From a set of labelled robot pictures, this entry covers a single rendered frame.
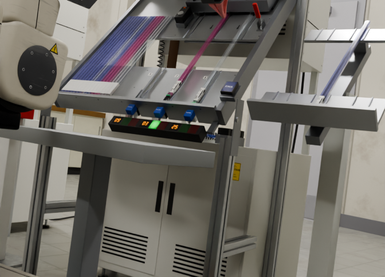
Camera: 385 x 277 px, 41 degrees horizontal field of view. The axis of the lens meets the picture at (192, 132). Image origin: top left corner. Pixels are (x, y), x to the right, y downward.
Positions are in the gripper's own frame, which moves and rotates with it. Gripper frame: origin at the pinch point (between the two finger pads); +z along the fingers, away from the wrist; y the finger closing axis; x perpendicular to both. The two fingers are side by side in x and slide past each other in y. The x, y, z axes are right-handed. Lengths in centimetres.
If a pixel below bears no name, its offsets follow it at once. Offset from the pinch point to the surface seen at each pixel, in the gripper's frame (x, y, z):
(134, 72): 15.8, 32.7, 13.2
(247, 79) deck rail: 12.1, -9.4, 16.3
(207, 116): 31.9, -4.3, 15.0
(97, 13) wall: -363, 431, 233
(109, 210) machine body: 44, 51, 63
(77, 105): 32, 49, 15
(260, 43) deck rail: -2.7, -9.2, 12.8
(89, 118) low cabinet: -206, 363, 284
